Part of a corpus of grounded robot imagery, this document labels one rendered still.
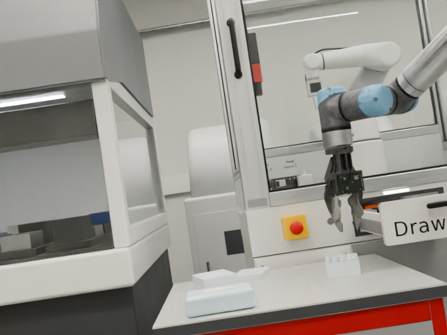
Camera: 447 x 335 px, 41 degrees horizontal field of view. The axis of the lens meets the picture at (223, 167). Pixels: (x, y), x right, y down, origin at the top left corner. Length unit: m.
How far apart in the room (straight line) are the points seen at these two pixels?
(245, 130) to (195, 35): 3.45
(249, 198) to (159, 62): 3.51
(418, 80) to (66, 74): 0.91
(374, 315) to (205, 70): 4.07
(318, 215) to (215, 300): 0.67
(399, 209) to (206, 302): 0.57
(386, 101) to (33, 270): 1.00
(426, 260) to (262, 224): 0.52
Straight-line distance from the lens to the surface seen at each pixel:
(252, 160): 1.85
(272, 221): 1.86
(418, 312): 1.35
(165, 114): 5.18
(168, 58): 5.26
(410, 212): 1.59
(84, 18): 1.72
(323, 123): 1.53
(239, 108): 1.87
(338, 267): 1.55
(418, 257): 1.96
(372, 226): 1.75
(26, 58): 1.72
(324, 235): 1.88
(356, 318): 1.32
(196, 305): 1.30
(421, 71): 1.52
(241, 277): 1.69
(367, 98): 1.45
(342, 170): 1.52
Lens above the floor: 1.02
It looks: 2 degrees up
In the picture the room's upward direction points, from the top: 8 degrees counter-clockwise
